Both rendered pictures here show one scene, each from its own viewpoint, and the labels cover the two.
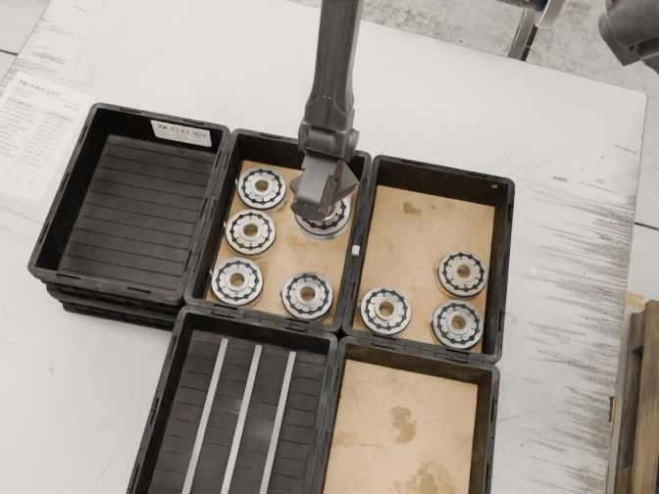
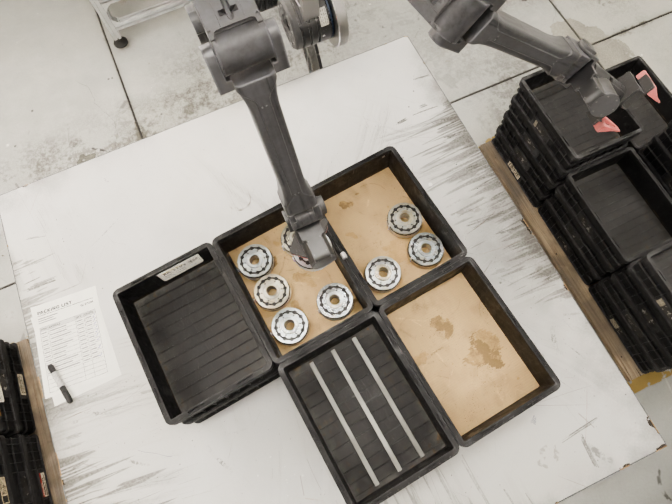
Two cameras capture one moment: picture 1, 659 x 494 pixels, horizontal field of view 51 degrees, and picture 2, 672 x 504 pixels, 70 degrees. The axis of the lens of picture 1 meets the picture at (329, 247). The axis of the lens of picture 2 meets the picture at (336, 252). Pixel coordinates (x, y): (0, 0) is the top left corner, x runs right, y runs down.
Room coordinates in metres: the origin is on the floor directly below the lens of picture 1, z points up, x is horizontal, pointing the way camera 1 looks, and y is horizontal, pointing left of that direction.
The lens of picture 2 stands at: (0.19, 0.16, 2.19)
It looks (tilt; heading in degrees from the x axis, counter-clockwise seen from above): 71 degrees down; 333
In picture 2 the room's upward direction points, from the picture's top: 6 degrees counter-clockwise
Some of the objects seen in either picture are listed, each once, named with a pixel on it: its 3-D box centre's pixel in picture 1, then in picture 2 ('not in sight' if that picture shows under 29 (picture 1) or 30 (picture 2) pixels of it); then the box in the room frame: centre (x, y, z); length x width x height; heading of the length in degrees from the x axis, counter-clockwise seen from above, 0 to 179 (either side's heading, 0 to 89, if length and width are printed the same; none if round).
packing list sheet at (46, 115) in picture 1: (24, 132); (71, 342); (0.86, 0.77, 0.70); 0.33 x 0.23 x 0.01; 171
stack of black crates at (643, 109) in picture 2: not in sight; (624, 116); (0.59, -1.59, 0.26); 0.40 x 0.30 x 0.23; 171
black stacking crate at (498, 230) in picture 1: (428, 264); (383, 229); (0.58, -0.20, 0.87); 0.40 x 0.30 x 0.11; 176
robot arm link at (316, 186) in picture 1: (321, 171); (313, 234); (0.54, 0.03, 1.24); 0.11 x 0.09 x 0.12; 171
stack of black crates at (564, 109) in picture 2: not in sight; (557, 136); (0.66, -1.20, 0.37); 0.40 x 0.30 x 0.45; 171
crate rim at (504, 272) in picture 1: (431, 254); (384, 222); (0.58, -0.20, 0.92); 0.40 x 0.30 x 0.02; 176
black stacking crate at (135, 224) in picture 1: (140, 210); (197, 332); (0.62, 0.40, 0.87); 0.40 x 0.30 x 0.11; 176
